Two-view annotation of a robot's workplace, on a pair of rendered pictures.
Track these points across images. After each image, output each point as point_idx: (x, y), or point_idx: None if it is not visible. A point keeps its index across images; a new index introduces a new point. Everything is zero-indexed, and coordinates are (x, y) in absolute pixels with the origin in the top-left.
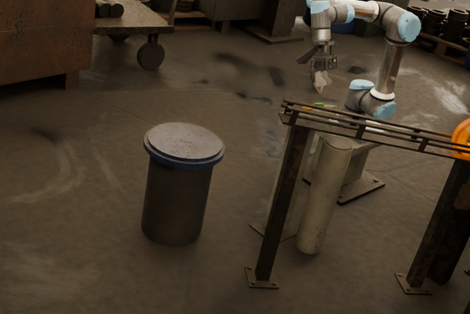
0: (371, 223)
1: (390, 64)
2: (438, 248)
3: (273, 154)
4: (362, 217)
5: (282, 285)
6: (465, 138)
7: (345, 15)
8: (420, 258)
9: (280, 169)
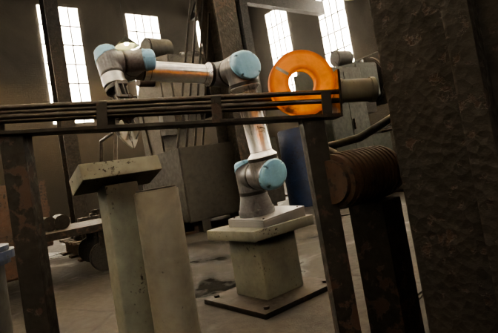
0: (306, 326)
1: (247, 114)
2: (375, 305)
3: (200, 295)
4: (295, 323)
5: None
6: (284, 85)
7: (138, 55)
8: (337, 326)
9: (110, 265)
